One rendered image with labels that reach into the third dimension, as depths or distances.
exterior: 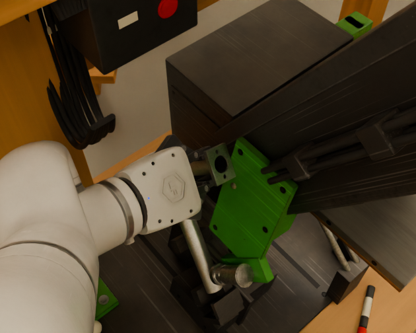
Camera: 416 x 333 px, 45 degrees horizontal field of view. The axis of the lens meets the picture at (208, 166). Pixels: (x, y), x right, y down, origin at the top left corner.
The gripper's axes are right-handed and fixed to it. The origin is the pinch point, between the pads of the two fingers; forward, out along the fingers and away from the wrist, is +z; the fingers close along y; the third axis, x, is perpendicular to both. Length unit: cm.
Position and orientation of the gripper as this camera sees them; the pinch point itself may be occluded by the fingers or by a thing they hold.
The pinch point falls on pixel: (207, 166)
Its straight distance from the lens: 76.4
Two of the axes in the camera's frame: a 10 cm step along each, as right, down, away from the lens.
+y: -2.9, -9.4, -1.7
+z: 7.0, -3.3, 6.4
